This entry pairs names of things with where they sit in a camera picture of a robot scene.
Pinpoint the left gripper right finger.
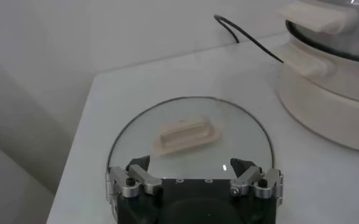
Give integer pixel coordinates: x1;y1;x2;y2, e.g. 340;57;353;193
229;157;285;207

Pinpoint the black cooker power cord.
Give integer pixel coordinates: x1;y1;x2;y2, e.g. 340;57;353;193
213;14;285;64

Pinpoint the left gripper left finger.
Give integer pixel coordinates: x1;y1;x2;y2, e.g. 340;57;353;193
105;155;164;204

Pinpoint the cream electric cooker base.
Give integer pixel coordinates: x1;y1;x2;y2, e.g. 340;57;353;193
273;19;359;155

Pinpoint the glass lid with cream handle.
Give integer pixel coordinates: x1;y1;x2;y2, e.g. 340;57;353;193
105;96;276;183

